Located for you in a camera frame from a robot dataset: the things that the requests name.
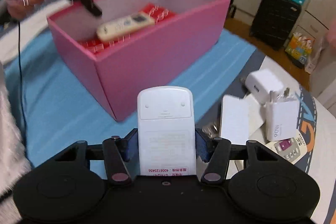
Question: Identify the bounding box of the beige remote purple button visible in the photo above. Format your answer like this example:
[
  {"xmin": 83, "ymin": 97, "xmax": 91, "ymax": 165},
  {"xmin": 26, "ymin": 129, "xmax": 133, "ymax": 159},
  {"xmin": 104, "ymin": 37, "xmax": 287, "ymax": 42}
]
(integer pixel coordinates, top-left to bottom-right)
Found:
[{"xmin": 266, "ymin": 130, "xmax": 307, "ymax": 164}]

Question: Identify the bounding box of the white 90W charger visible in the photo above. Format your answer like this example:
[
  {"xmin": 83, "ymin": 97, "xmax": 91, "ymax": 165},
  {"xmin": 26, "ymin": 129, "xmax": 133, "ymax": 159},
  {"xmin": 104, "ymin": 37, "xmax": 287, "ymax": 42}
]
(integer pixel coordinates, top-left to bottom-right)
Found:
[{"xmin": 265, "ymin": 88, "xmax": 299, "ymax": 141}]

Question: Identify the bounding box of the beige remote control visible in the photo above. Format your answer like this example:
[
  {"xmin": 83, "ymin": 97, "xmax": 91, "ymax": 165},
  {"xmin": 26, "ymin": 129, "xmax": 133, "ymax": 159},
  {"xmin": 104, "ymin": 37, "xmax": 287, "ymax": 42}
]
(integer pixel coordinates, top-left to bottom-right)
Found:
[{"xmin": 96, "ymin": 12, "xmax": 155, "ymax": 42}]

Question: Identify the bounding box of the white charger cube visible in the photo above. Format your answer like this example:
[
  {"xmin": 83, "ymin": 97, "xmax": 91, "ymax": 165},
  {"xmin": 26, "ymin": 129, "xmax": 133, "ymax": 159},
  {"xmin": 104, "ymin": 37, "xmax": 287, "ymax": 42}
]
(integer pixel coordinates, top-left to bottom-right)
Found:
[{"xmin": 243, "ymin": 69, "xmax": 284, "ymax": 105}]

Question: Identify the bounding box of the white remote control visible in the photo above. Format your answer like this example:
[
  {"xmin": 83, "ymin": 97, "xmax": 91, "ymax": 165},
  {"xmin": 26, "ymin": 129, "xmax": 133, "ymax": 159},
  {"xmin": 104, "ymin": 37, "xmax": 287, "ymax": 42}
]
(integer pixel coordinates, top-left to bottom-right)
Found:
[{"xmin": 137, "ymin": 86, "xmax": 197, "ymax": 177}]

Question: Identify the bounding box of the pink storage box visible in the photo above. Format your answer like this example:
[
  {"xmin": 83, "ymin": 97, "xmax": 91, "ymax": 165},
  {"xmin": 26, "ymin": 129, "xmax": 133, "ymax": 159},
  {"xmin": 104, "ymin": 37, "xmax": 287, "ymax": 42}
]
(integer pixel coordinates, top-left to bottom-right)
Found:
[{"xmin": 47, "ymin": 0, "xmax": 231, "ymax": 122}]

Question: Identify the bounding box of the white fluffy blanket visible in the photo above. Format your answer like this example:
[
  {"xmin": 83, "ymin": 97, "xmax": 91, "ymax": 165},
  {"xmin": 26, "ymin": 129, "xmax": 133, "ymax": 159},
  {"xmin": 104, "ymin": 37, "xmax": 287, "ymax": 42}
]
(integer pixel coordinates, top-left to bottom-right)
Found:
[{"xmin": 1, "ymin": 67, "xmax": 31, "ymax": 223}]

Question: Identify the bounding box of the red glasses-print paper bag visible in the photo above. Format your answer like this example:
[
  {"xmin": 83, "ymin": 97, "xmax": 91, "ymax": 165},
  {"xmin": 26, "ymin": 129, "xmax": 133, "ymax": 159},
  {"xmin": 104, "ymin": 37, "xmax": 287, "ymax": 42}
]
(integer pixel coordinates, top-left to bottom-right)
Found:
[{"xmin": 78, "ymin": 3, "xmax": 177, "ymax": 55}]

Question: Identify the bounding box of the colourful gift bag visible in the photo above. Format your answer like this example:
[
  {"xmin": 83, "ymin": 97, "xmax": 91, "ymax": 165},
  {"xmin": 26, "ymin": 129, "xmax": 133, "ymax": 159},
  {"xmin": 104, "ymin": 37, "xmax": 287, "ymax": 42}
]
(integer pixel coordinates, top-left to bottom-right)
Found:
[{"xmin": 285, "ymin": 32, "xmax": 315, "ymax": 68}]

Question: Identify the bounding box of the black suitcase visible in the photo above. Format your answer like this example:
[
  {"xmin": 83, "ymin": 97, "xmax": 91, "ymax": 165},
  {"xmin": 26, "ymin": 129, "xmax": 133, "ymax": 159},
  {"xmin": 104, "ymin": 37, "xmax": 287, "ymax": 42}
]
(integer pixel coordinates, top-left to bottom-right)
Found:
[{"xmin": 249, "ymin": 0, "xmax": 301, "ymax": 50}]

